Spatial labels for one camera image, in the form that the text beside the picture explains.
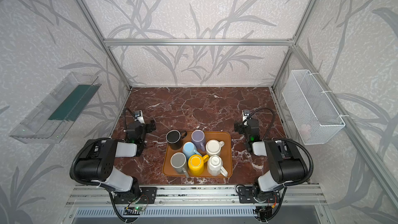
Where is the black mug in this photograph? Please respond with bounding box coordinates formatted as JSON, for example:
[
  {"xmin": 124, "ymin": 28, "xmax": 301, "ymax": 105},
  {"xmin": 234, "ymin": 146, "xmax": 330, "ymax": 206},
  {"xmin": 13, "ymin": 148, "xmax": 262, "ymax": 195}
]
[{"xmin": 166, "ymin": 130, "xmax": 188, "ymax": 150}]

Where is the purple mug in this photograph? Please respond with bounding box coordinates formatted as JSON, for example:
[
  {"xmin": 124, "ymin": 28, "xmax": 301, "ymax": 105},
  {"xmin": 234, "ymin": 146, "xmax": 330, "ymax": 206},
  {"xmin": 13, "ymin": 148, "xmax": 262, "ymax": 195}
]
[{"xmin": 191, "ymin": 130, "xmax": 206, "ymax": 151}]

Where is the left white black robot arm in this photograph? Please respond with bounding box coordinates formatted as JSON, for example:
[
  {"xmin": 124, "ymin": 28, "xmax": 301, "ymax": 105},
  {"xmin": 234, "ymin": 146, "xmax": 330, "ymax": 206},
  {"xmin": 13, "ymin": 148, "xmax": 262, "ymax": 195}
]
[{"xmin": 69, "ymin": 107, "xmax": 156, "ymax": 199}]

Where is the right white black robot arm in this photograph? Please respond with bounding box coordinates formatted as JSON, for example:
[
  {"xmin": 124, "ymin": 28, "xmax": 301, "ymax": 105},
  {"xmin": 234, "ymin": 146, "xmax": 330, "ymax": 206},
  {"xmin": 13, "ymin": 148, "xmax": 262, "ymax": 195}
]
[{"xmin": 234, "ymin": 107, "xmax": 314, "ymax": 202}]

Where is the cream round mug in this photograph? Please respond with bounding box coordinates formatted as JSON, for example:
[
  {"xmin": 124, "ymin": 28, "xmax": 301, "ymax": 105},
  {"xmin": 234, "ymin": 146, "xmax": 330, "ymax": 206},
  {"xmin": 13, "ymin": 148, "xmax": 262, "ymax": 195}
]
[{"xmin": 206, "ymin": 140, "xmax": 225, "ymax": 157}]

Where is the grey mug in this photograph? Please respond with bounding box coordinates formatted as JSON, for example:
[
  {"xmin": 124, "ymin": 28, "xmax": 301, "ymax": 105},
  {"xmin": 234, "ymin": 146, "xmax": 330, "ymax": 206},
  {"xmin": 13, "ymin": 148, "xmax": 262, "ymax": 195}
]
[{"xmin": 170, "ymin": 152, "xmax": 189, "ymax": 178}]

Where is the white faceted mug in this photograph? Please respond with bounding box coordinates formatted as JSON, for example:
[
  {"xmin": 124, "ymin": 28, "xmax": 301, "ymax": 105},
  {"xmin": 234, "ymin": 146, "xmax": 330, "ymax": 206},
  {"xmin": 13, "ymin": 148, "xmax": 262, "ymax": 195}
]
[{"xmin": 207, "ymin": 155, "xmax": 229, "ymax": 177}]

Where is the light blue mug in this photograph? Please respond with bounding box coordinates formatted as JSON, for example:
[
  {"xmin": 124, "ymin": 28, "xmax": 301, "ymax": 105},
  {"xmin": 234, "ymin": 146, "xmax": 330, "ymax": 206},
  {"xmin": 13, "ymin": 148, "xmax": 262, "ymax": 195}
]
[{"xmin": 182, "ymin": 142, "xmax": 201, "ymax": 160}]

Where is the yellow mug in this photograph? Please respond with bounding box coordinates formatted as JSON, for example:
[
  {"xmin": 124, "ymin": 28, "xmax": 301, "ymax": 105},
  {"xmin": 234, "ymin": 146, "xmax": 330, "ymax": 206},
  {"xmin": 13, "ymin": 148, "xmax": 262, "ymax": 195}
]
[{"xmin": 188, "ymin": 155, "xmax": 209, "ymax": 176}]

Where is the brown rectangular tray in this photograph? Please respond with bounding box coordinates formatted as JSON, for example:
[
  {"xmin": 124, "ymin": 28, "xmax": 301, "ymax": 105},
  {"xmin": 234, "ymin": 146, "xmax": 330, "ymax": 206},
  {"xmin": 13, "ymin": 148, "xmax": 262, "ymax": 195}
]
[{"xmin": 162, "ymin": 131, "xmax": 234, "ymax": 178}]

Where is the green circuit board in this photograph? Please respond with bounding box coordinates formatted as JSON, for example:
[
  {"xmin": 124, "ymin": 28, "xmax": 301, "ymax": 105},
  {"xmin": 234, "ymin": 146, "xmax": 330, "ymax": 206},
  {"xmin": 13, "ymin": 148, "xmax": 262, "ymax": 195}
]
[{"xmin": 125, "ymin": 206, "xmax": 147, "ymax": 213}]

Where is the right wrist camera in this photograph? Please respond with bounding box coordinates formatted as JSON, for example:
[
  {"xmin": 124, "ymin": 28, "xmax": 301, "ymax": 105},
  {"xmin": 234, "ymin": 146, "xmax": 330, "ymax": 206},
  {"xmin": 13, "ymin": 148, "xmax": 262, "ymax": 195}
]
[{"xmin": 242, "ymin": 110, "xmax": 250, "ymax": 122}]

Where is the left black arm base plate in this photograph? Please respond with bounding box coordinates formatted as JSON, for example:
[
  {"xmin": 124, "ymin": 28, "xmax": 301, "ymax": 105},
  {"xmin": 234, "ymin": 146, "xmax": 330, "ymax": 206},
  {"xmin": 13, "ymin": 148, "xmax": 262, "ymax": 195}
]
[{"xmin": 113, "ymin": 187, "xmax": 157, "ymax": 204}]

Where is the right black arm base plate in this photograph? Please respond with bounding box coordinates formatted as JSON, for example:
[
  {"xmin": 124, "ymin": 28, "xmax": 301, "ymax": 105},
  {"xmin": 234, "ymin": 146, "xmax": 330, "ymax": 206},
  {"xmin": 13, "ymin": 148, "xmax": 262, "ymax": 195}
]
[{"xmin": 235, "ymin": 185, "xmax": 280, "ymax": 205}]

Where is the white wire mesh basket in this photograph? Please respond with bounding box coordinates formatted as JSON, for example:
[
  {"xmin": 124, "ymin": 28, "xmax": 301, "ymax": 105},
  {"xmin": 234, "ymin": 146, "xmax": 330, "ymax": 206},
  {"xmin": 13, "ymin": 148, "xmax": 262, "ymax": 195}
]
[{"xmin": 282, "ymin": 69, "xmax": 346, "ymax": 145}]

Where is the aluminium front rail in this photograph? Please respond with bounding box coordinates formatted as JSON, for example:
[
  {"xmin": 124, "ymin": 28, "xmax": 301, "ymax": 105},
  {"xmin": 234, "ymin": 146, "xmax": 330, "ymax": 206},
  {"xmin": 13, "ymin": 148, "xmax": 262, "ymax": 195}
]
[{"xmin": 65, "ymin": 184, "xmax": 327, "ymax": 207}]

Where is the clear plastic wall bin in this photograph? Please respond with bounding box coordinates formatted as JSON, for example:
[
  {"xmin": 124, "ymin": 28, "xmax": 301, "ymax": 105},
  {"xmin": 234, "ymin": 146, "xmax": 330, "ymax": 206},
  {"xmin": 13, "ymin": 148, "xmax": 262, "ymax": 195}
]
[{"xmin": 9, "ymin": 72, "xmax": 101, "ymax": 144}]

